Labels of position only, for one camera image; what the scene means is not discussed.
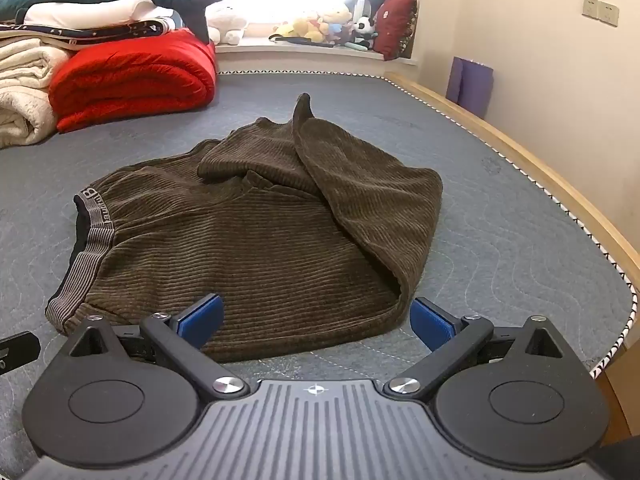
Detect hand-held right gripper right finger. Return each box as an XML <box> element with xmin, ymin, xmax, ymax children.
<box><xmin>382</xmin><ymin>297</ymin><xmax>573</xmax><ymax>403</ymax></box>

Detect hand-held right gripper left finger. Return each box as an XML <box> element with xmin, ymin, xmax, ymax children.
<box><xmin>65</xmin><ymin>294</ymin><xmax>249</xmax><ymax>403</ymax></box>

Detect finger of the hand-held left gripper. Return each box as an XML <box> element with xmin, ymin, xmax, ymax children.
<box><xmin>0</xmin><ymin>332</ymin><xmax>42</xmax><ymax>377</ymax></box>

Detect brown corduroy pants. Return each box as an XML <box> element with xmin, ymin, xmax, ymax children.
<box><xmin>45</xmin><ymin>92</ymin><xmax>444</xmax><ymax>363</ymax></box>

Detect grey quilted mattress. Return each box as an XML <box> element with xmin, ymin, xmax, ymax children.
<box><xmin>0</xmin><ymin>70</ymin><xmax>638</xmax><ymax>461</ymax></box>

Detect purple box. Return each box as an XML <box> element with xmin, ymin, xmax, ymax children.
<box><xmin>445</xmin><ymin>56</ymin><xmax>495</xmax><ymax>119</ymax></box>

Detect red folded blanket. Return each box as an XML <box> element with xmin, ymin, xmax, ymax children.
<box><xmin>48</xmin><ymin>29</ymin><xmax>218</xmax><ymax>134</ymax></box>

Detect cream folded blanket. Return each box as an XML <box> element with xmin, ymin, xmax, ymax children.
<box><xmin>0</xmin><ymin>35</ymin><xmax>77</xmax><ymax>149</ymax></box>

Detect white plush toy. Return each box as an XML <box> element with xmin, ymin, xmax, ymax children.
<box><xmin>206</xmin><ymin>2</ymin><xmax>249</xmax><ymax>45</ymax></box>

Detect dark red cushion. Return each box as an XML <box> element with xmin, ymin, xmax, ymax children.
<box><xmin>372</xmin><ymin>0</ymin><xmax>419</xmax><ymax>61</ymax></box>

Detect navy patterned folded blanket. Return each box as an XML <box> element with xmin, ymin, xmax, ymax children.
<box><xmin>0</xmin><ymin>16</ymin><xmax>172</xmax><ymax>52</ymax></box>

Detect panda plush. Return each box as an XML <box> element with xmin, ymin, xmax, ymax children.
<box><xmin>352</xmin><ymin>16</ymin><xmax>379</xmax><ymax>42</ymax></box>

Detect yellow bear plush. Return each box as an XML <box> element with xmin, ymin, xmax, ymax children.
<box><xmin>272</xmin><ymin>15</ymin><xmax>332</xmax><ymax>44</ymax></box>

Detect orange bear plush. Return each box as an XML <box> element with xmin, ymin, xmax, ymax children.
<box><xmin>320</xmin><ymin>4</ymin><xmax>352</xmax><ymax>37</ymax></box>

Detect white folded quilt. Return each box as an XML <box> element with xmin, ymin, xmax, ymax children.
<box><xmin>22</xmin><ymin>0</ymin><xmax>177</xmax><ymax>29</ymax></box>

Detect wooden bed frame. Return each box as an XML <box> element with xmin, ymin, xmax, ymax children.
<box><xmin>384</xmin><ymin>72</ymin><xmax>640</xmax><ymax>433</ymax></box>

